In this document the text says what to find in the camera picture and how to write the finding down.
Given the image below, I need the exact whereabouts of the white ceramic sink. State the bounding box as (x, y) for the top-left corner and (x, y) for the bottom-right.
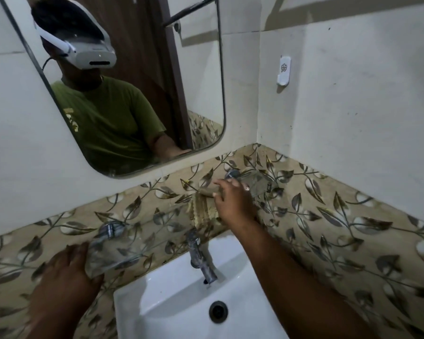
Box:
(113, 231), (291, 339)

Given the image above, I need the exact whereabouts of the chrome sink drain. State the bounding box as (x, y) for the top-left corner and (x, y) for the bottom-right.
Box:
(208, 301), (229, 324)

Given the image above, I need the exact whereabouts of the rounded wall mirror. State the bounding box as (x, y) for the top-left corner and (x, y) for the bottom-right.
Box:
(0, 0), (227, 179)

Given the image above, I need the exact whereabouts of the person's left hand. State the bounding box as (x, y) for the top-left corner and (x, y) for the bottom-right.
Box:
(31, 242), (105, 320)

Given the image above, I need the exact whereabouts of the person's right hand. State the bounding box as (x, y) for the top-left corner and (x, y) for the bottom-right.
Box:
(212, 178), (258, 229)

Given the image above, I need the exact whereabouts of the clear glass shelf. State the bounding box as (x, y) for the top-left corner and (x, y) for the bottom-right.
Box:
(84, 172), (280, 279)

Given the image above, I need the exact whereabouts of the chrome faucet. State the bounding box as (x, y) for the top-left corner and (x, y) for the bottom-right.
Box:
(185, 231), (218, 285)

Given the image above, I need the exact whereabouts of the beige scrub pad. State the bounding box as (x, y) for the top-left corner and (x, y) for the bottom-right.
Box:
(189, 188), (229, 230)

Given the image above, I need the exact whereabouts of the dark metal towel bar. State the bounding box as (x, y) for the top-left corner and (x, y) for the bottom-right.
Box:
(163, 0), (216, 28)

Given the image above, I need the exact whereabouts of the white plastic wall hook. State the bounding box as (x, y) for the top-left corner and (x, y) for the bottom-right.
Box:
(276, 56), (292, 87)

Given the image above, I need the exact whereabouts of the person's left forearm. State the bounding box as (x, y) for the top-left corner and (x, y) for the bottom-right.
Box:
(24, 312), (79, 339)

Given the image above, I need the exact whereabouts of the person's right forearm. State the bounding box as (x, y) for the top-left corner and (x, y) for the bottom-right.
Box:
(229, 219), (379, 339)

